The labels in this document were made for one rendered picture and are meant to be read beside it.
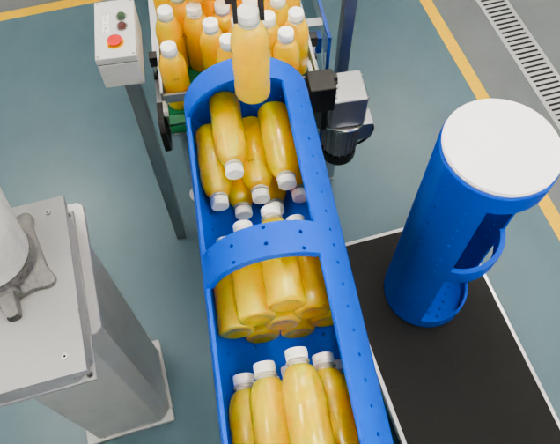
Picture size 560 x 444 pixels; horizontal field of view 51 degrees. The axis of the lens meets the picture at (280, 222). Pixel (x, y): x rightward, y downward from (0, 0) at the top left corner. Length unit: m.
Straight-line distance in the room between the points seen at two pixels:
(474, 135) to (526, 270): 1.17
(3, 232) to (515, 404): 1.66
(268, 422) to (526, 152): 0.85
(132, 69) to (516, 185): 0.95
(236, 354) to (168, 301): 1.17
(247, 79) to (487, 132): 0.62
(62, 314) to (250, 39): 0.62
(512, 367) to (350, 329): 1.25
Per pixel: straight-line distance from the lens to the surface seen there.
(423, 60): 3.07
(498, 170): 1.42
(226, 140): 1.26
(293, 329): 1.18
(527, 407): 2.19
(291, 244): 1.03
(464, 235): 1.55
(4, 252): 1.15
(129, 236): 2.50
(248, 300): 1.08
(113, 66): 1.54
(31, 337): 1.22
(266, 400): 1.03
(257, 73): 1.12
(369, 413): 0.98
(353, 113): 1.75
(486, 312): 2.25
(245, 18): 1.05
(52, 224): 1.31
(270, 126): 1.29
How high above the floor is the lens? 2.15
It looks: 61 degrees down
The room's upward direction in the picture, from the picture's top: 1 degrees counter-clockwise
